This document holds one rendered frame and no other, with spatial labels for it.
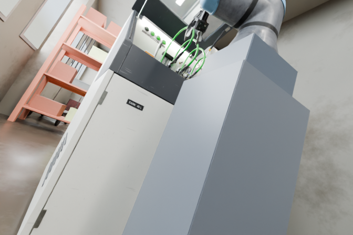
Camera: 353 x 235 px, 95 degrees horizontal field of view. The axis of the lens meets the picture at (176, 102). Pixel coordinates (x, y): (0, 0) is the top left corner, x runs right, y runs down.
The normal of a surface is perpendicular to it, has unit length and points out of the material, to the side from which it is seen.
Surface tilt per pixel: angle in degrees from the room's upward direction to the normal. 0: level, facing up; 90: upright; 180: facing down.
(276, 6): 90
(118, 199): 90
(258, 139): 90
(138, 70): 90
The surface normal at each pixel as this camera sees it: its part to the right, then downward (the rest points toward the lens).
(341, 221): -0.82, -0.43
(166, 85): 0.54, 0.00
